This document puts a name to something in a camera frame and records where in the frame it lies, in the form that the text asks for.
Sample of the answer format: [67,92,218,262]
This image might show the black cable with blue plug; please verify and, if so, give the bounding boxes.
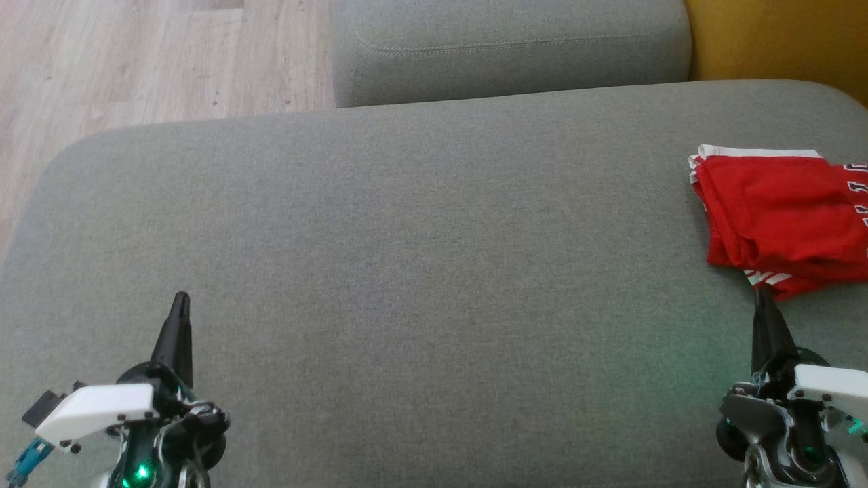
[5,437,54,488]

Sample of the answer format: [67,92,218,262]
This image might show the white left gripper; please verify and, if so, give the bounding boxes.
[35,292,195,451]

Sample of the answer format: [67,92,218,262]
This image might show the large grey fabric sofa seat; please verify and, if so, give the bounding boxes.
[0,80,868,488]

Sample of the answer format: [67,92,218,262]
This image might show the small grey sofa cushion block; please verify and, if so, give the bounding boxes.
[329,0,692,109]

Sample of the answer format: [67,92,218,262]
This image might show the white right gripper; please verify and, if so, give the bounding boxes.
[751,284,868,416]

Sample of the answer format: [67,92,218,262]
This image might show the red shorts with white waistband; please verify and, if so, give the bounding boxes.
[688,144,868,268]

